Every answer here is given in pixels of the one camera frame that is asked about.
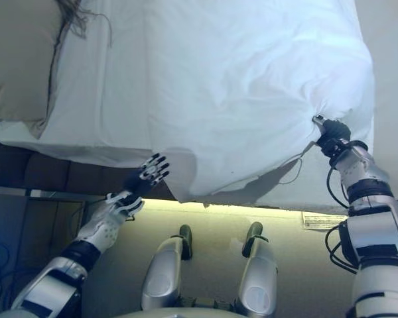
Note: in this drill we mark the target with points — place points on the wooden nightstand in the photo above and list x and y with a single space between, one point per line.
36 225

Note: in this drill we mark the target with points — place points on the large beige pillow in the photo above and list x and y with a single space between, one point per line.
16 59

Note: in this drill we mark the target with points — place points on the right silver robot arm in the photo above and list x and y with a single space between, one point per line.
378 238

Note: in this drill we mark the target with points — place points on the white duvet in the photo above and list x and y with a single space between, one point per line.
252 83

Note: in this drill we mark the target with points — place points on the left robot hand dark palm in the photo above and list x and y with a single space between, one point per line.
142 183

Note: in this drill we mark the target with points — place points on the white fitted bed sheet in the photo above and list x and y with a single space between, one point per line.
119 99

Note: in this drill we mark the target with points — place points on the right robot hand dark palm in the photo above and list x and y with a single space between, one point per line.
335 132

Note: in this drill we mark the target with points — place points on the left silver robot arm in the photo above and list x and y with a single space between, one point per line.
99 232

